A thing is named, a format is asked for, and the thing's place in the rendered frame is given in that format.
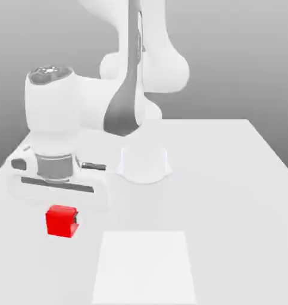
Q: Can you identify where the small red cube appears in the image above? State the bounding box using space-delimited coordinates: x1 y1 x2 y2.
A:
45 204 80 239

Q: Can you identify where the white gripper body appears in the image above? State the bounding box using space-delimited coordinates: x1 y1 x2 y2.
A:
7 173 112 209

